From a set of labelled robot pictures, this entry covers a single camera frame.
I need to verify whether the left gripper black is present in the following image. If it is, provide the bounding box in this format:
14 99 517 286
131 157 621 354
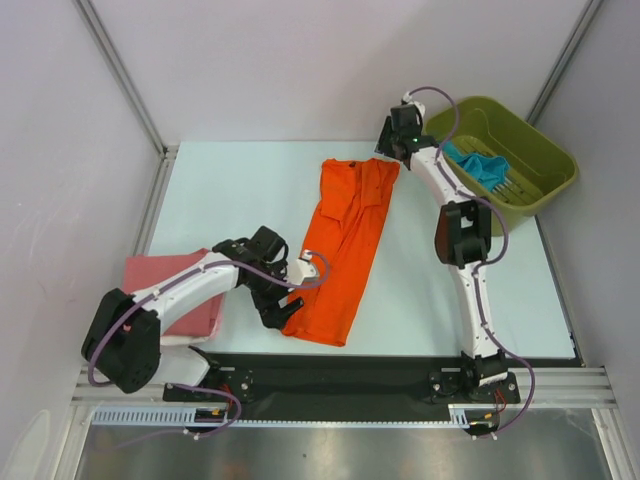
244 259 303 329

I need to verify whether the orange t shirt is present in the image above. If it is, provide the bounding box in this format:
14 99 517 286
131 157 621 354
282 158 400 347

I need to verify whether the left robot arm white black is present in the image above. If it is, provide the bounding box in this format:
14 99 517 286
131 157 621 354
81 226 319 400

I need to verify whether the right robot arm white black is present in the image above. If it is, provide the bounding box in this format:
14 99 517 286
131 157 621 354
375 99 508 401

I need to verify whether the folded pink t shirt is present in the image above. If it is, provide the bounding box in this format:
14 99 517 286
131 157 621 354
121 249 224 336

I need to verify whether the teal t shirt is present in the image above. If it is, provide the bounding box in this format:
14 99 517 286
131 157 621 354
443 142 510 191

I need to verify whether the olive green plastic basket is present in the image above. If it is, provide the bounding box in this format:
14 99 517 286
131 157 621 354
424 96 579 231

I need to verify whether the folded white t shirt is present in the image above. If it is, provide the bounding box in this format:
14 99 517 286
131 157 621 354
160 314 220 346

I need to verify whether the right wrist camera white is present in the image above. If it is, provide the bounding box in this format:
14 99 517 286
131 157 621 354
401 92 426 122

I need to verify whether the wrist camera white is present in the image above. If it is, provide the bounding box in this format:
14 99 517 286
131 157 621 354
286 250 322 288
401 92 426 122

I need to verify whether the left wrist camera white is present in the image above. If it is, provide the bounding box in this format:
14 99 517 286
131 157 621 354
286 250 322 288

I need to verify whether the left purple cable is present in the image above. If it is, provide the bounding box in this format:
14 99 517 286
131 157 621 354
87 249 331 449

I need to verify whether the purple cable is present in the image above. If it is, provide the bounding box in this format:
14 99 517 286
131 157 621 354
87 249 331 449
403 85 536 441

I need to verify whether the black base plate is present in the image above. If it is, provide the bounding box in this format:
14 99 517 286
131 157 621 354
162 353 579 419

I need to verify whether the grey slotted cable duct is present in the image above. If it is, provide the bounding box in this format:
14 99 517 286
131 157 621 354
92 405 499 430

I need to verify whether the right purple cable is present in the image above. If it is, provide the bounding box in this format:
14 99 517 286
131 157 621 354
403 85 536 441

